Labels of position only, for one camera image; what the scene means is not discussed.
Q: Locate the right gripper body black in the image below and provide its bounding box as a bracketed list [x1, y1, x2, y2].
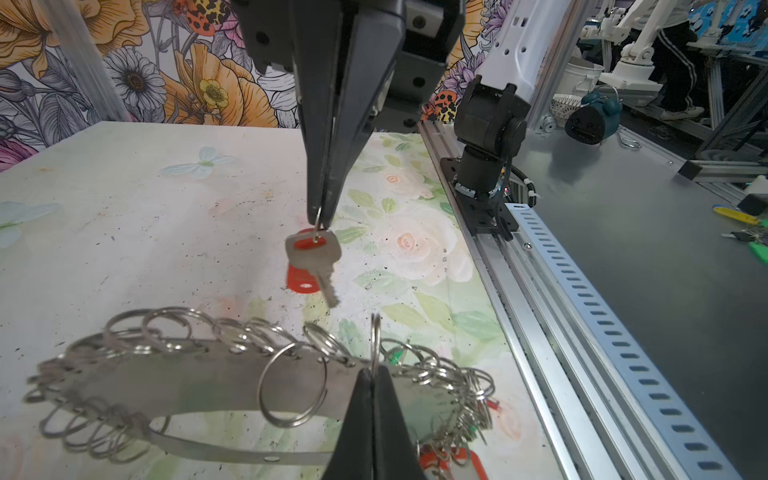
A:
[231, 1, 465, 132]

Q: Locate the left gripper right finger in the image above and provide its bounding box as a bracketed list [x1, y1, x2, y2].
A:
[373, 365, 425, 480]

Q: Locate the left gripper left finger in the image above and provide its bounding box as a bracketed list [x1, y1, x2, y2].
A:
[321, 369, 374, 480]

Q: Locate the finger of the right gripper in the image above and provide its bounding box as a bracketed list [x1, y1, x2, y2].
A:
[320, 11, 405, 227]
[290, 1, 343, 225]

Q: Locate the key with red tag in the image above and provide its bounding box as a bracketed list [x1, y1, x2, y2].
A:
[285, 207, 342, 308]

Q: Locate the metal key organizer plate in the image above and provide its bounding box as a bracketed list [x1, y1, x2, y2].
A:
[24, 307, 495, 472]

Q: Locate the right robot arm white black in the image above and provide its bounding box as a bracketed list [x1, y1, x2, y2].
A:
[232, 1, 568, 229]

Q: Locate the red key tag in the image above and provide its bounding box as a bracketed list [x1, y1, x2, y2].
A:
[419, 447, 489, 480]

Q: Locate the green key tag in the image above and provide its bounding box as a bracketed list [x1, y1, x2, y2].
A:
[385, 348, 405, 365]

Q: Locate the teal round device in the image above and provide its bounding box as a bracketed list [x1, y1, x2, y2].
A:
[564, 91, 623, 145]

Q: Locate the aluminium front rail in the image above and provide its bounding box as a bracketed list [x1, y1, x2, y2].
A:
[418, 119, 673, 480]

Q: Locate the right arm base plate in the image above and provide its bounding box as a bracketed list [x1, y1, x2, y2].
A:
[439, 157, 519, 241]

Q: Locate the white vented cable duct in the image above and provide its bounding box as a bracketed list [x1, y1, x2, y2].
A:
[508, 203, 740, 479]

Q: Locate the yellow handled tool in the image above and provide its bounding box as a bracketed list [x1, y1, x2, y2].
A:
[712, 205, 764, 226]

